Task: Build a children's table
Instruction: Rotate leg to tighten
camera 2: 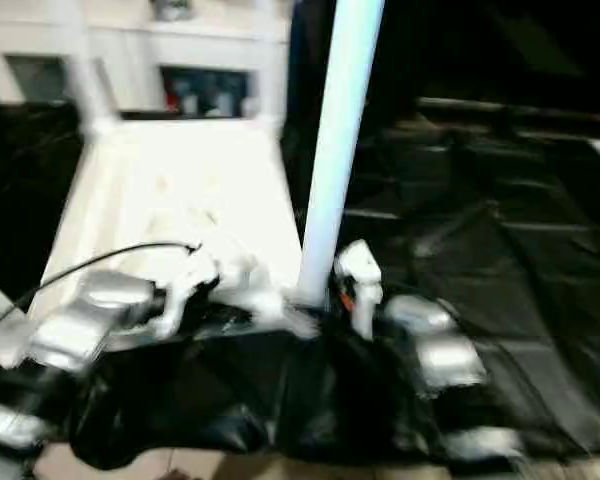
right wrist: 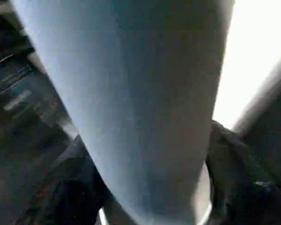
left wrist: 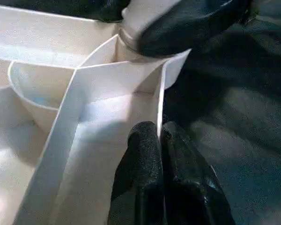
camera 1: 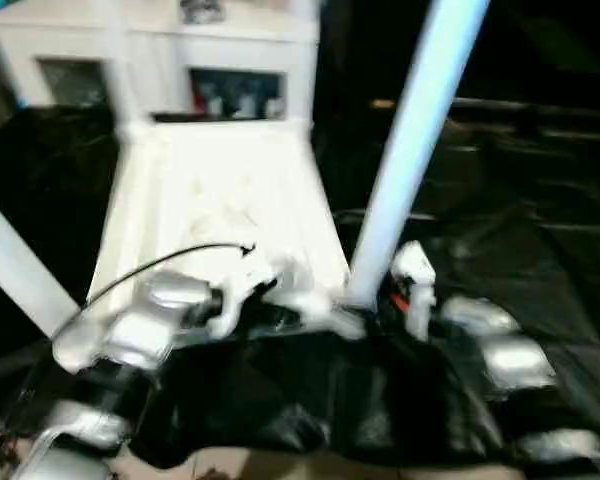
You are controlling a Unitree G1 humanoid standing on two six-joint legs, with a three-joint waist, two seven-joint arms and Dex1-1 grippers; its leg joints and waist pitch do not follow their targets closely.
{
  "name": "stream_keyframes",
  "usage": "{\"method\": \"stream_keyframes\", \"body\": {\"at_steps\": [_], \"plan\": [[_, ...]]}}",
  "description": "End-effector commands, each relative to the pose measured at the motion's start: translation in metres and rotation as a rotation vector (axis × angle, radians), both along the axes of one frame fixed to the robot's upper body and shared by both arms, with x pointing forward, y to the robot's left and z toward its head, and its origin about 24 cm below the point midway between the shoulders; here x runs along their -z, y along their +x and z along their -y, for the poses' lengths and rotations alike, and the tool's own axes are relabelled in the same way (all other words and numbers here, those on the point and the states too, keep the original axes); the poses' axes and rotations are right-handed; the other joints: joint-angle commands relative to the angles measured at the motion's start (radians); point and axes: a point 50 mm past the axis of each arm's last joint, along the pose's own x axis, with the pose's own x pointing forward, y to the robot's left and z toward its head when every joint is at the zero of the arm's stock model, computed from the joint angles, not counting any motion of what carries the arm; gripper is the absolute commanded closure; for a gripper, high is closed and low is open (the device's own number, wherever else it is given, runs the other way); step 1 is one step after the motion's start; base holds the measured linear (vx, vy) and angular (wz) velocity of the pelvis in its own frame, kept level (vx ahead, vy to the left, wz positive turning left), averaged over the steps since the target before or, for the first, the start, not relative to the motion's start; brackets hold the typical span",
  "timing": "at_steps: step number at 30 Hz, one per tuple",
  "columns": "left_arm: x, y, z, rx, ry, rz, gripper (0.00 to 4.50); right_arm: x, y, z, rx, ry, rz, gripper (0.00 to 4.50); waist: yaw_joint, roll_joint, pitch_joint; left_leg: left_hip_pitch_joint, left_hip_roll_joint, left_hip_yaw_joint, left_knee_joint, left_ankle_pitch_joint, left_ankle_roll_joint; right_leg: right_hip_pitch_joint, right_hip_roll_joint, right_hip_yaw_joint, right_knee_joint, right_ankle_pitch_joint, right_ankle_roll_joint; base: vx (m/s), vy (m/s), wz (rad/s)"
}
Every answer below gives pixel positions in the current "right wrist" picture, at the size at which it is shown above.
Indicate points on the black mat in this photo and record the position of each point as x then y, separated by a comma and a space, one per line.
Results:
14, 152

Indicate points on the white plastic table top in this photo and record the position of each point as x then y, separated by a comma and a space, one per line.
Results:
248, 58

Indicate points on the white plastic table leg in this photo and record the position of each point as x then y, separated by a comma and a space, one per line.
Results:
131, 93

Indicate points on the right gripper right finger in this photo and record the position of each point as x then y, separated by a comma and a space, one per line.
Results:
243, 182

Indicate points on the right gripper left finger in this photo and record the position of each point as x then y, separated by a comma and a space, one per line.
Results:
70, 187

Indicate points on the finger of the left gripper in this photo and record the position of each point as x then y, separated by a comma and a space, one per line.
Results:
25, 93

